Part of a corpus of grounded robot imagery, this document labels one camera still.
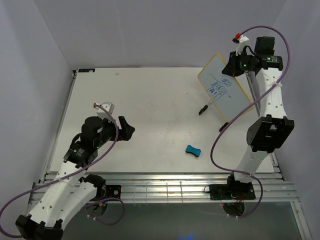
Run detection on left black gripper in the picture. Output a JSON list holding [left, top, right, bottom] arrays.
[[94, 116, 135, 149]]

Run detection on yellow framed small whiteboard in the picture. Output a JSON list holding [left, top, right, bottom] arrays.
[[197, 53, 252, 122]]

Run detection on blue whiteboard eraser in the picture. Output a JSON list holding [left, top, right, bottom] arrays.
[[185, 145, 202, 158]]

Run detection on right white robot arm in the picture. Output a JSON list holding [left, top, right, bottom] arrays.
[[217, 34, 295, 200]]

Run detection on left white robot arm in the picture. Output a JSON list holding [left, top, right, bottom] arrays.
[[15, 116, 135, 240]]

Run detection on left blue corner label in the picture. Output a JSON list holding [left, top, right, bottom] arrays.
[[77, 68, 96, 73]]

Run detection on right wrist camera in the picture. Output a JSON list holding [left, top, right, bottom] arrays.
[[232, 33, 250, 56]]

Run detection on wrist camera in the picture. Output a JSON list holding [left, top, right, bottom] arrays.
[[232, 33, 250, 56], [93, 102, 115, 119]]

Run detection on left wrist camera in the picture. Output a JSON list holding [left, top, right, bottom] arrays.
[[93, 102, 115, 119]]

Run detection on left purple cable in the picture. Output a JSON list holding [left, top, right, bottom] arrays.
[[0, 103, 126, 237]]

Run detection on purple cable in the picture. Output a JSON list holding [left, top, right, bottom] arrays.
[[199, 24, 291, 219], [0, 103, 126, 237]]

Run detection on wire whiteboard stand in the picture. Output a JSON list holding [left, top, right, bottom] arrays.
[[198, 100, 229, 132]]

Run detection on aluminium frame rails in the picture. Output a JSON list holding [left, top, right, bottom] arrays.
[[28, 69, 313, 240]]

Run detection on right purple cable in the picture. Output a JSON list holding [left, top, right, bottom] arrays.
[[199, 24, 291, 219]]

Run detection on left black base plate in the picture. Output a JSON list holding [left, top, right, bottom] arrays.
[[93, 185, 122, 201]]

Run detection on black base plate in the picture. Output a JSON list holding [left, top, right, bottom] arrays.
[[208, 183, 256, 200], [93, 185, 122, 201]]

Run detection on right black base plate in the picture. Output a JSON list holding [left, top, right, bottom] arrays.
[[208, 183, 256, 200]]

